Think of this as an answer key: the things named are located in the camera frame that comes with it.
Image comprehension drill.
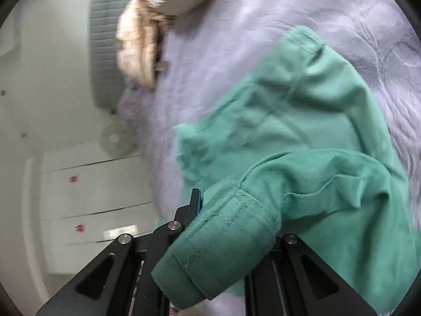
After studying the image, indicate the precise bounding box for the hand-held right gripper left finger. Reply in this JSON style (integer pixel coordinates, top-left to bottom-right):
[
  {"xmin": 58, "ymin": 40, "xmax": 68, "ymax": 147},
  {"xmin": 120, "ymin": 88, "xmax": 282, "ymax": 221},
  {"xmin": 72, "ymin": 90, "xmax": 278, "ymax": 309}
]
[{"xmin": 36, "ymin": 189, "xmax": 202, "ymax": 316}]

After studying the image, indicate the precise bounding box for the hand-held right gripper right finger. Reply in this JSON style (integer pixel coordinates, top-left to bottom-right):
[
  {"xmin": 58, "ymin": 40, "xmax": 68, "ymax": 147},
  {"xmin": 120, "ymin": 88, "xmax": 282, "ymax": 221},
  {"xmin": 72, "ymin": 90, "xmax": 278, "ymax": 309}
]
[{"xmin": 244, "ymin": 233, "xmax": 378, "ymax": 316}]

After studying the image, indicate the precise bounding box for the green work jacket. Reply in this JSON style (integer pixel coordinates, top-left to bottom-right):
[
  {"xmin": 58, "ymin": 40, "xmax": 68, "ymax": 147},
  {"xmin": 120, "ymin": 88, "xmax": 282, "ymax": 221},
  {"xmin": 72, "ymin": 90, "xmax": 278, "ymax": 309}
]
[{"xmin": 151, "ymin": 26, "xmax": 412, "ymax": 315}]

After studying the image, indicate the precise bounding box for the white standing fan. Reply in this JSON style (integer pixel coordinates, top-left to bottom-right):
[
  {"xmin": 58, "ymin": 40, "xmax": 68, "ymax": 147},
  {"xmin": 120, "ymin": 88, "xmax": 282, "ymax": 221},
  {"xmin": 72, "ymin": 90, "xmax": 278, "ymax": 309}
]
[{"xmin": 100, "ymin": 118, "xmax": 140, "ymax": 157}]

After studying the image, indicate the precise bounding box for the white wardrobe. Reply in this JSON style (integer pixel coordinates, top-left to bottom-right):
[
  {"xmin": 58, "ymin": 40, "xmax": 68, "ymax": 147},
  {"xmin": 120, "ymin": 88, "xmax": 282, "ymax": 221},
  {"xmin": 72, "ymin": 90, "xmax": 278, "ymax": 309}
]
[{"xmin": 21, "ymin": 141, "xmax": 157, "ymax": 275}]

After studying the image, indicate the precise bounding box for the purple plush blanket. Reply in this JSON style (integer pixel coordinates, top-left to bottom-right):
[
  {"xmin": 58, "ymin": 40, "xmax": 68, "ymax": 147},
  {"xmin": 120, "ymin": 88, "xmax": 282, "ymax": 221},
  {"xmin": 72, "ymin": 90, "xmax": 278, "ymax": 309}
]
[{"xmin": 118, "ymin": 0, "xmax": 421, "ymax": 316}]

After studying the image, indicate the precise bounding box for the cream quilted blanket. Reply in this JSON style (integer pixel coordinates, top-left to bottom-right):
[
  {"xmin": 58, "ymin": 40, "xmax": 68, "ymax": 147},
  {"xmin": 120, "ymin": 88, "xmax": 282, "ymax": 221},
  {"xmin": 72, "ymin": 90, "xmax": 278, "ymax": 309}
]
[{"xmin": 116, "ymin": 0, "xmax": 179, "ymax": 90}]

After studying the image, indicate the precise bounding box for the grey padded headboard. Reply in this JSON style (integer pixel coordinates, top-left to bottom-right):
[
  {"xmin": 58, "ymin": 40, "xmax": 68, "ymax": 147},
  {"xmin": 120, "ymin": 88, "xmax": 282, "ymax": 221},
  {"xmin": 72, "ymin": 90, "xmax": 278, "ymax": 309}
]
[{"xmin": 89, "ymin": 0, "xmax": 136, "ymax": 110}]

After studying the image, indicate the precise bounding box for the dark brown strap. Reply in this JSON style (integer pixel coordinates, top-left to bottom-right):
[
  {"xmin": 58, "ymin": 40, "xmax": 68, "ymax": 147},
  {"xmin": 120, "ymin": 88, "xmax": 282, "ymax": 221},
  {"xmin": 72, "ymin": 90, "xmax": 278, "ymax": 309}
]
[{"xmin": 153, "ymin": 33, "xmax": 169, "ymax": 73}]

